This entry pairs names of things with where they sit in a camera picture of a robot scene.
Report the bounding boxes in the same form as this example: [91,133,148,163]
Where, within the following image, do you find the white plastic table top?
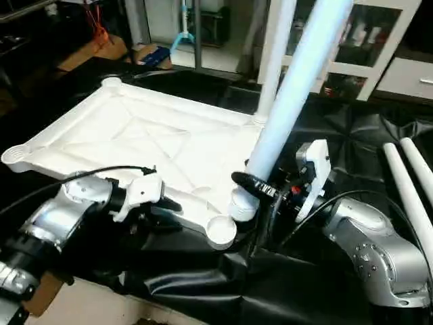
[0,77,271,251]

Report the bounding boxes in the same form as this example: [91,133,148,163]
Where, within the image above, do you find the white plastic table leg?
[254,0,298,127]
[400,137,433,205]
[229,0,354,223]
[382,142,433,273]

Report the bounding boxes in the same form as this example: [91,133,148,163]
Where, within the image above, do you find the black mat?
[0,58,433,325]

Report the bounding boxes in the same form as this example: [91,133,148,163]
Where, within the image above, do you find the brown cardboard box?
[19,271,66,319]

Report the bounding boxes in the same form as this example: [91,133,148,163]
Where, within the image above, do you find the blue box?
[138,45,173,68]

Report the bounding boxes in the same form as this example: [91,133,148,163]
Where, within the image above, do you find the dark metal stand pole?
[192,0,203,70]

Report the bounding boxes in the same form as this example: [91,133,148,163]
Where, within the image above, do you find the white glass-door cabinet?
[257,0,424,102]

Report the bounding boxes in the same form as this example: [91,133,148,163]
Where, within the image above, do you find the white drawer unit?
[375,57,433,101]

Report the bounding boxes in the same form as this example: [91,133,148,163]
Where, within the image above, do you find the teal and white pole tool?
[169,0,198,56]

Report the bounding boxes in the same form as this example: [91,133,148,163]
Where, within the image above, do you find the grey metal stand pole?
[124,0,151,49]

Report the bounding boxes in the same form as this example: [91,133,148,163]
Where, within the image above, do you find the red cables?
[84,0,110,45]

